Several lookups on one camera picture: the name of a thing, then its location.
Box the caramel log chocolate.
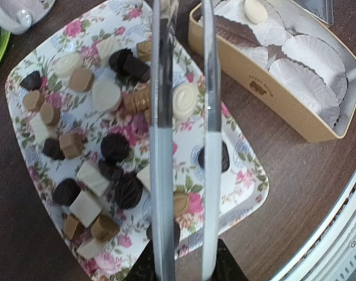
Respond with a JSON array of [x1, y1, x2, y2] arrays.
[[123, 88, 150, 114]]

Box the white square chocolate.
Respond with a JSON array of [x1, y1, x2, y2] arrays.
[[76, 160, 110, 197]]

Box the dark round chocolate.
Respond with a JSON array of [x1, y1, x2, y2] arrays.
[[100, 133, 130, 163]]

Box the metal tongs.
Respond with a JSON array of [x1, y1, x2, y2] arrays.
[[150, 1, 222, 280]]

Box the white mug orange inside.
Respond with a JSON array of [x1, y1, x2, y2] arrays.
[[0, 0, 56, 35]]

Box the dark leaf chocolate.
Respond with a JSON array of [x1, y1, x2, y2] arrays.
[[114, 173, 143, 210]]

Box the white oval chocolate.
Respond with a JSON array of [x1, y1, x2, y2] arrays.
[[173, 83, 199, 121]]

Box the tan chocolate tin box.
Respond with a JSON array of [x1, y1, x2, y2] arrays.
[[187, 0, 356, 143]]

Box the white round chocolate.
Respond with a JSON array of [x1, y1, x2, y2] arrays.
[[244, 0, 268, 25]]

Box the floral rectangular tray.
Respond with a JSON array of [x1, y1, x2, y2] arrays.
[[4, 0, 269, 279]]

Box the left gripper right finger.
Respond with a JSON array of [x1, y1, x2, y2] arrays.
[[215, 239, 248, 281]]

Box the bear print tin lid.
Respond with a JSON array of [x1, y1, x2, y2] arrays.
[[295, 0, 334, 26]]

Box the front aluminium rail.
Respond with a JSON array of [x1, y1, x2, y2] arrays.
[[272, 170, 356, 280]]

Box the white paper cup liner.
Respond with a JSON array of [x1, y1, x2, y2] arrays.
[[269, 59, 347, 128], [214, 1, 292, 70], [282, 35, 347, 102]]

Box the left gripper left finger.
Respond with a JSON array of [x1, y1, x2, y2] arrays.
[[124, 244, 155, 281]]

